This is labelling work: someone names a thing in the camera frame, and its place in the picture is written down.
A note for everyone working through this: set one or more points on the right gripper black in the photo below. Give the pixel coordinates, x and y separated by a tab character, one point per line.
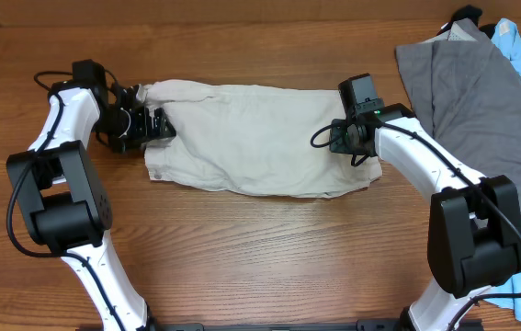
336	144

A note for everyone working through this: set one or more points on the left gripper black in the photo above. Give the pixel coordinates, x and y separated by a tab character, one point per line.
145	130

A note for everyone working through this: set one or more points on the beige shorts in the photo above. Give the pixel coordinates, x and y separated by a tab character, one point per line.
252	140

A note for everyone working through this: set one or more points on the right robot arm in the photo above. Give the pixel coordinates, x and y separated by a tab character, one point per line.
474	228

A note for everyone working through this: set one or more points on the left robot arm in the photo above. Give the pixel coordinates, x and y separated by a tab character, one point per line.
59	207

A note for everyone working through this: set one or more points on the grey t-shirt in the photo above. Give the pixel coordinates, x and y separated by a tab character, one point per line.
467	96

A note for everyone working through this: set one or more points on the black garment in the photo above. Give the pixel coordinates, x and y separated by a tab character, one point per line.
473	13

